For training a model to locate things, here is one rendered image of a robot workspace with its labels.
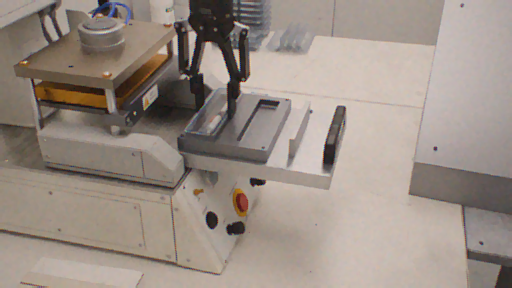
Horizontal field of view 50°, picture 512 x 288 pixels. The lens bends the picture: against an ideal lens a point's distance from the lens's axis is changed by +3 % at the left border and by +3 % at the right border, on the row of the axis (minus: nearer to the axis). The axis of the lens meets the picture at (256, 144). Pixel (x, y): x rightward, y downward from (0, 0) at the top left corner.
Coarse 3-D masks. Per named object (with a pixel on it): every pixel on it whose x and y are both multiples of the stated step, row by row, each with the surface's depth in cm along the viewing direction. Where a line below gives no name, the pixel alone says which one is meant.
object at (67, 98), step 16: (144, 64) 106; (160, 64) 106; (128, 80) 100; (144, 80) 101; (48, 96) 98; (64, 96) 97; (80, 96) 96; (96, 96) 95; (128, 96) 95; (96, 112) 97
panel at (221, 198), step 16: (192, 176) 99; (224, 176) 109; (240, 176) 115; (192, 192) 97; (208, 192) 102; (224, 192) 107; (240, 192) 113; (256, 192) 120; (192, 208) 96; (208, 208) 101; (224, 208) 106; (208, 224) 99; (224, 224) 105; (224, 240) 103; (224, 256) 102
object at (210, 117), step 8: (224, 88) 110; (216, 96) 107; (224, 96) 107; (208, 104) 104; (216, 104) 104; (224, 104) 104; (200, 112) 101; (208, 112) 101; (216, 112) 101; (224, 112) 101; (200, 120) 98; (208, 120) 98; (216, 120) 98; (192, 128) 96; (200, 128) 96; (208, 128) 96; (216, 128) 96
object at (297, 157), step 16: (304, 112) 100; (320, 112) 108; (288, 128) 103; (304, 128) 101; (320, 128) 103; (176, 144) 98; (288, 144) 98; (304, 144) 98; (320, 144) 98; (192, 160) 96; (208, 160) 95; (224, 160) 94; (240, 160) 93; (272, 160) 93; (288, 160) 93; (304, 160) 93; (320, 160) 93; (336, 160) 97; (256, 176) 94; (272, 176) 93; (288, 176) 92; (304, 176) 91; (320, 176) 90
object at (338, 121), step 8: (336, 112) 100; (344, 112) 100; (336, 120) 97; (344, 120) 103; (336, 128) 95; (328, 136) 93; (336, 136) 93; (328, 144) 91; (336, 144) 92; (328, 152) 91; (328, 160) 92
